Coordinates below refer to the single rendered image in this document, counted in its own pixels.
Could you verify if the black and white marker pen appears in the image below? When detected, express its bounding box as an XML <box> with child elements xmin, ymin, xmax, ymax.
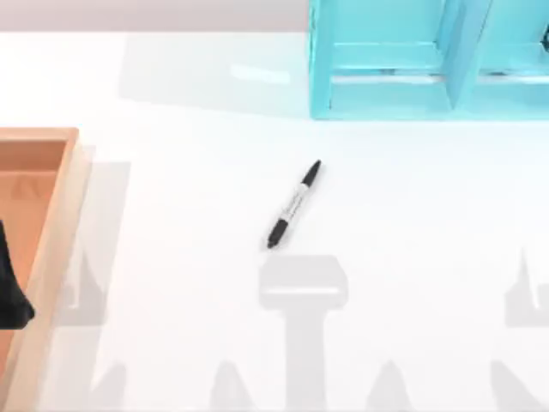
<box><xmin>266</xmin><ymin>159</ymin><xmax>323</xmax><ymax>251</ymax></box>

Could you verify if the light blue rack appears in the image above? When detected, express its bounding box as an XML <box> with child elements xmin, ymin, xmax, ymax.
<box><xmin>308</xmin><ymin>0</ymin><xmax>549</xmax><ymax>122</ymax></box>

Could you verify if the shallow salmon-coloured box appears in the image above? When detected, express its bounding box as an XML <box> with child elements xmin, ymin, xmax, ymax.
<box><xmin>0</xmin><ymin>127</ymin><xmax>93</xmax><ymax>412</ymax></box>

